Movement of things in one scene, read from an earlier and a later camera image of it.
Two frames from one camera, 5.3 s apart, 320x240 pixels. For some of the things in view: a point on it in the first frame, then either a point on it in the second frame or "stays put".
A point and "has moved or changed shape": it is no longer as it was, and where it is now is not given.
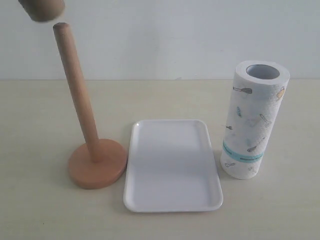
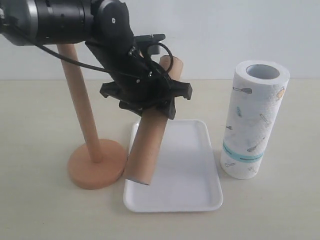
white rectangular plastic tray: x=172 y=168 stays put
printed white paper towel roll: x=256 y=98 stays put
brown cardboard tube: x=44 y=10 has moved or changed shape
